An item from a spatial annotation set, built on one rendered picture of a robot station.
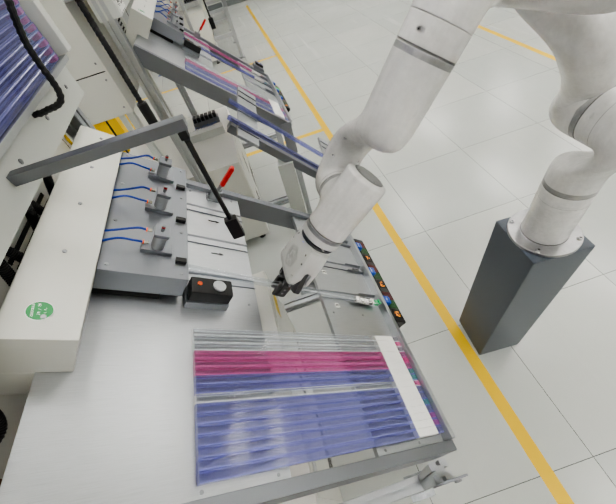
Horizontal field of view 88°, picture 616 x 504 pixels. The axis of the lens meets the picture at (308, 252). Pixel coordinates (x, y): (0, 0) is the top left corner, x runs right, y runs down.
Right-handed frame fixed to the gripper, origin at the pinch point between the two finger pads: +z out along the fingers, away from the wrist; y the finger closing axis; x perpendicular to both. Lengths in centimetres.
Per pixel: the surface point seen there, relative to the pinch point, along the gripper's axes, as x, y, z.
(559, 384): 130, 16, 2
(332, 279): 17.2, -6.8, -0.3
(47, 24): -53, -27, -20
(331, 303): 14.2, 1.7, 0.1
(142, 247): -29.8, 3.1, -4.0
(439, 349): 103, -12, 27
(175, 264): -24.2, 4.6, -3.5
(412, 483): 57, 35, 32
